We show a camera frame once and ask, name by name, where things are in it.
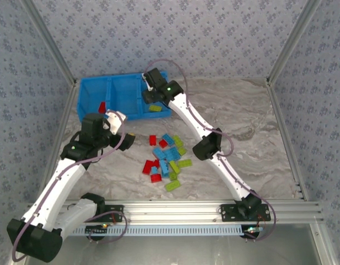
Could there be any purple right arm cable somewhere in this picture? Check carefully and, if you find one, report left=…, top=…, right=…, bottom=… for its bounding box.
left=144, top=58, right=278, bottom=243

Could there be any aluminium side rail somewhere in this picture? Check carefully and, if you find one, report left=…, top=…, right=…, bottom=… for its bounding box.
left=45, top=79, right=78, bottom=177
left=265, top=78, right=309, bottom=202

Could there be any white slotted cable duct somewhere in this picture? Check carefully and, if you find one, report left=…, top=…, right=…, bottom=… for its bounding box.
left=61, top=224, right=244, bottom=237

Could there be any blue three-compartment plastic bin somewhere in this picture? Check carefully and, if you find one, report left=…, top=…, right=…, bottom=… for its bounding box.
left=77, top=71, right=172, bottom=124

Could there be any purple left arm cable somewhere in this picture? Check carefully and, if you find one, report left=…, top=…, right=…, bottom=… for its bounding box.
left=10, top=109, right=129, bottom=263

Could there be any aluminium frame post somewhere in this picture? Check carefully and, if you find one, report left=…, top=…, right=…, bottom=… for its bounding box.
left=22, top=0, right=77, bottom=86
left=265, top=0, right=324, bottom=83

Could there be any wide aluminium mounting rail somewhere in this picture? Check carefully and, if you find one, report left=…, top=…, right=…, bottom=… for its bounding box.
left=26, top=199, right=325, bottom=224

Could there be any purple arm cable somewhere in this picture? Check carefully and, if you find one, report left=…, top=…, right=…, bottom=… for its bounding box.
left=144, top=58, right=278, bottom=243
left=10, top=109, right=129, bottom=263

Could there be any black controller board with LED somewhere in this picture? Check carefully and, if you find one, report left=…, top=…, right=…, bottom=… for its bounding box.
left=243, top=225, right=263, bottom=239
left=85, top=224, right=109, bottom=237

